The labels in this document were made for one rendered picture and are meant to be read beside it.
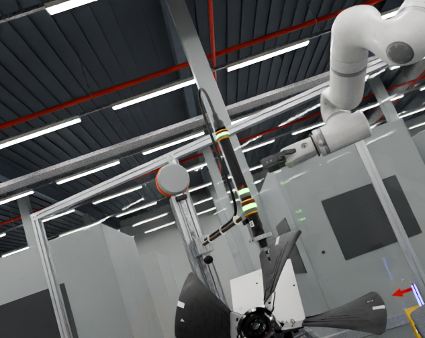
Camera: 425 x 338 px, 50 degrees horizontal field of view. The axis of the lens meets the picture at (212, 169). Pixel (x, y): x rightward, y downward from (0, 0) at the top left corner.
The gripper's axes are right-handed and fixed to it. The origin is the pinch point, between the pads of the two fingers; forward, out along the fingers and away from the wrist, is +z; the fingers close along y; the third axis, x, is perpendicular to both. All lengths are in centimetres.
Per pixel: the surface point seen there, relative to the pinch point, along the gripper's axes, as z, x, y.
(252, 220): 10.8, -13.9, -1.6
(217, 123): 9.6, 18.8, -1.8
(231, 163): 10.3, 5.1, -1.6
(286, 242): 5.8, -23.2, 13.8
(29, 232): 721, 266, 840
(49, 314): 195, -6, 139
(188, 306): 44, -31, 11
